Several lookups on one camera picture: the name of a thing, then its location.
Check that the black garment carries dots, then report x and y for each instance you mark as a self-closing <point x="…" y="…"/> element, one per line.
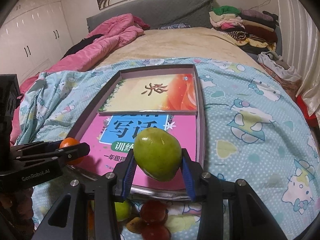
<point x="82" y="44"/>

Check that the floral bag with cloth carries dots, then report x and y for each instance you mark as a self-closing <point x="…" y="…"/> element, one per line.
<point x="287" y="76"/>

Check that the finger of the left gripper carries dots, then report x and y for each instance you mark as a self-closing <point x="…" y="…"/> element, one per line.
<point x="38" y="147"/>
<point x="62" y="156"/>

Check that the pink workbook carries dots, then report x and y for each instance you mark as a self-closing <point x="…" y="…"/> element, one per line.
<point x="111" y="138"/>

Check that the red plastic bag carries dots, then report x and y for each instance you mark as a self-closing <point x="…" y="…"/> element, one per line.
<point x="310" y="119"/>

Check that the blue cartoon print sheet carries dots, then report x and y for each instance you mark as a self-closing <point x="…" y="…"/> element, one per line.
<point x="254" y="131"/>

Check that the beige blanket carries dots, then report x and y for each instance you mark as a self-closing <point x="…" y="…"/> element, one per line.
<point x="188" y="42"/>

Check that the orange cream book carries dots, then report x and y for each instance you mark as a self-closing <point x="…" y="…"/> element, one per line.
<point x="171" y="92"/>

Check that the pink quilt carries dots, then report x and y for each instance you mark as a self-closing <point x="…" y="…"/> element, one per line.
<point x="42" y="92"/>

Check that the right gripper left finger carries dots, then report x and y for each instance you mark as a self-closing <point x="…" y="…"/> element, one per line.
<point x="68" y="217"/>

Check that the red tomato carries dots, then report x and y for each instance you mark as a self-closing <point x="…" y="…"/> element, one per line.
<point x="155" y="232"/>
<point x="153" y="211"/>

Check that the pile of folded clothes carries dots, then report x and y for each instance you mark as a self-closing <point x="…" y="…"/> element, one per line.
<point x="253" y="31"/>

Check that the pear-shaped green fruit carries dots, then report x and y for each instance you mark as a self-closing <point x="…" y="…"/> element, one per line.
<point x="157" y="153"/>

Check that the grey headboard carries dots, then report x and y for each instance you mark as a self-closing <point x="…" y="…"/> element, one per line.
<point x="159" y="13"/>

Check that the round green fruit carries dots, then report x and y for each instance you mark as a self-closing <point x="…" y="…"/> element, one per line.
<point x="123" y="210"/>

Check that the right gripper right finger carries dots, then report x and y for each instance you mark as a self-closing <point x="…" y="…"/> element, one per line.
<point x="249" y="218"/>

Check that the blue patterned pillow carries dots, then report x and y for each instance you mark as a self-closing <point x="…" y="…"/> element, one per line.
<point x="175" y="26"/>

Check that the shallow grey cardboard box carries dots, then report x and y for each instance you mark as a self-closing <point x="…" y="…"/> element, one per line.
<point x="91" y="110"/>

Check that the cream satin curtain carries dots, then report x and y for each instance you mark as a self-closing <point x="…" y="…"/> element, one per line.
<point x="300" y="37"/>

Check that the brown kiwi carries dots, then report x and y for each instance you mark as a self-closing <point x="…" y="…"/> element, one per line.
<point x="136" y="225"/>

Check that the white wardrobe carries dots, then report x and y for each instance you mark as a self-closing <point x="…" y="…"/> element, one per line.
<point x="34" y="37"/>

